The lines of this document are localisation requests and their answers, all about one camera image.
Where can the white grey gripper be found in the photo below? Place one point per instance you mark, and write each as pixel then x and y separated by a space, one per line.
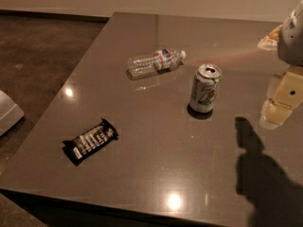
pixel 292 38

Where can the black rxbar chocolate wrapper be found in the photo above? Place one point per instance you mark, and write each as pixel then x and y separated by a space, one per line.
pixel 89 142

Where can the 7up soda can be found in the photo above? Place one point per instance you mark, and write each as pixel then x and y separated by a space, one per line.
pixel 205 85

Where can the clear plastic water bottle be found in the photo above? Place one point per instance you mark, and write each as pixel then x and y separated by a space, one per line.
pixel 158 62

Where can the grey object at left edge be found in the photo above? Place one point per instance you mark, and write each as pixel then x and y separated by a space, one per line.
pixel 10 113

